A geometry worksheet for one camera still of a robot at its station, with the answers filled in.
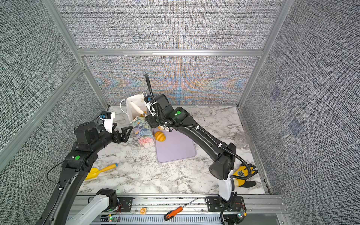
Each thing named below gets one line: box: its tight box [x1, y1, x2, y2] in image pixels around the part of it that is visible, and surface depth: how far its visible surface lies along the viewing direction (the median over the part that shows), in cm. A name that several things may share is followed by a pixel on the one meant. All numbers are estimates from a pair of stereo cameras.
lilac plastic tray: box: [153, 127, 196, 163], surface depth 97 cm
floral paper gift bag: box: [125, 93, 154, 145], surface depth 90 cm
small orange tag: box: [139, 207, 147, 216], surface depth 73 cm
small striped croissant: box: [154, 130, 166, 143], surface depth 99 cm
